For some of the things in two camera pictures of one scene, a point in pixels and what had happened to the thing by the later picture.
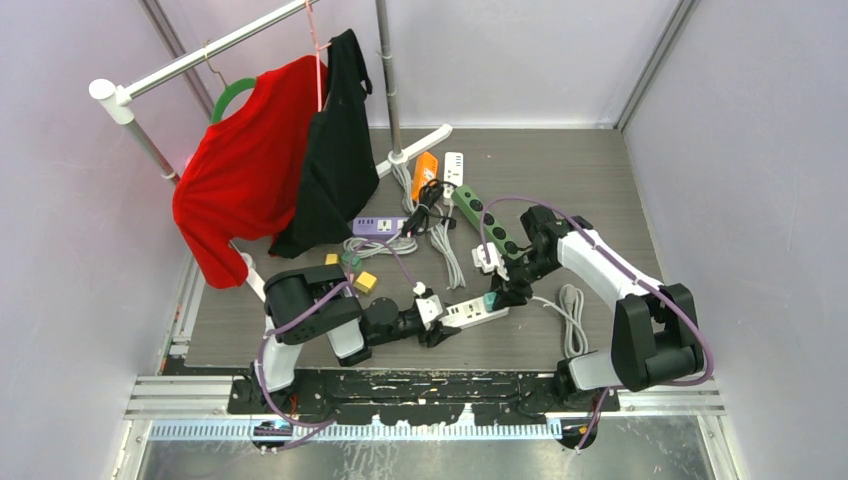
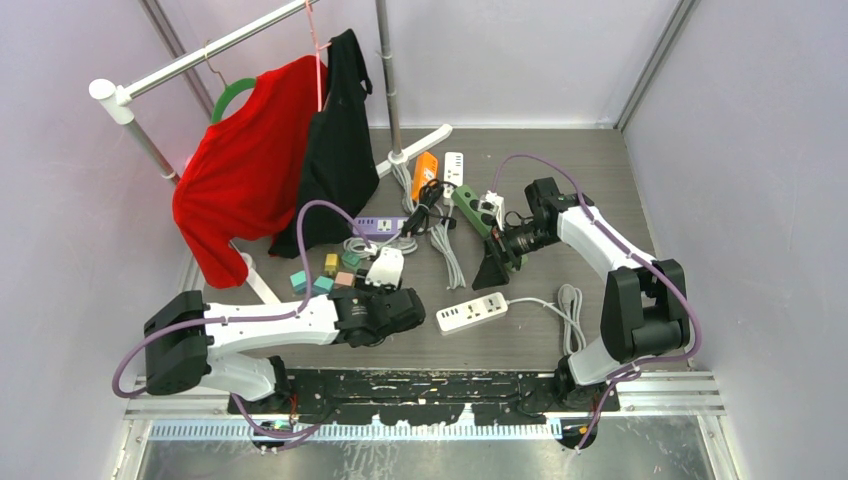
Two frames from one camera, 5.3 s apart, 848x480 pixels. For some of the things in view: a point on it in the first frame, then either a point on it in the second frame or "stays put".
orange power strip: x=425 y=169 stays put
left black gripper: x=436 y=333 to x=388 y=291
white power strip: x=453 y=171 stays put
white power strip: x=469 y=312 stays put
